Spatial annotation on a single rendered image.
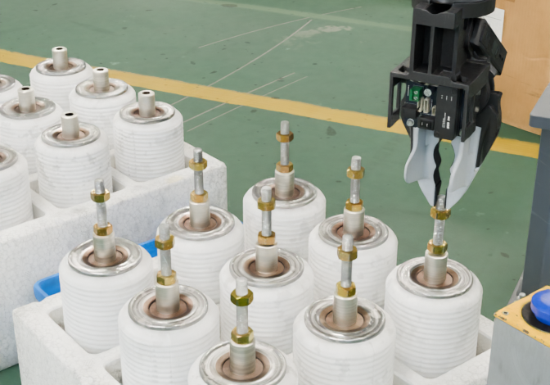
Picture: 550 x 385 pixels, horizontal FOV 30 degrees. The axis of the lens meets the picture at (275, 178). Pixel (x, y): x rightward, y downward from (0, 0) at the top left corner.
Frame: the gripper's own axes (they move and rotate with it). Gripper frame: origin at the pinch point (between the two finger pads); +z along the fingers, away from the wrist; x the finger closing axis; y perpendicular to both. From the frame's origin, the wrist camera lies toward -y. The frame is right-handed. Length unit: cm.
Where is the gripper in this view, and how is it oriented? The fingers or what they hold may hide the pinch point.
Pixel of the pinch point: (444, 191)
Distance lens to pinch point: 99.5
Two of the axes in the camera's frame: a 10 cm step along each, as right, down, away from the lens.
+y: -4.6, 3.9, -8.0
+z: 0.0, 9.0, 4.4
